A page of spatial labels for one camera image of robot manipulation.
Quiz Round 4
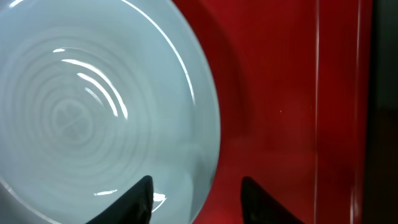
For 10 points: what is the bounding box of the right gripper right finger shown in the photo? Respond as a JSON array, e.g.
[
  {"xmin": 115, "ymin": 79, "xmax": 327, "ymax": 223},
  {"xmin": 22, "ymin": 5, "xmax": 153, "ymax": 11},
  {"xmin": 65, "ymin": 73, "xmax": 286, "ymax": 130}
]
[{"xmin": 241, "ymin": 177, "xmax": 303, "ymax": 224}]

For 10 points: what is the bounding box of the light blue plate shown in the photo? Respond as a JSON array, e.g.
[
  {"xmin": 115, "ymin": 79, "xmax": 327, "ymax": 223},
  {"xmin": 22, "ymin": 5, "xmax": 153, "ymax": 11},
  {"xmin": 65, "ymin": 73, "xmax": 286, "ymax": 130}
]
[{"xmin": 1, "ymin": 0, "xmax": 221, "ymax": 223}]

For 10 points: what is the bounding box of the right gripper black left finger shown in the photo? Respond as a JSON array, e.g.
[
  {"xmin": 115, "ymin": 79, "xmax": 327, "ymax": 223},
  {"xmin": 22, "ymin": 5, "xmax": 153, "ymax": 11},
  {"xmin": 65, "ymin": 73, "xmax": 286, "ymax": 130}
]
[{"xmin": 87, "ymin": 175, "xmax": 154, "ymax": 224}]

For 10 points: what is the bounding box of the red serving tray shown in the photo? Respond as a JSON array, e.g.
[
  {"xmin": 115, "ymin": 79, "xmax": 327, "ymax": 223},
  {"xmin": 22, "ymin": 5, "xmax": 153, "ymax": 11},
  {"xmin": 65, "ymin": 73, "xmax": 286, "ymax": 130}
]
[{"xmin": 176, "ymin": 0, "xmax": 373, "ymax": 223}]

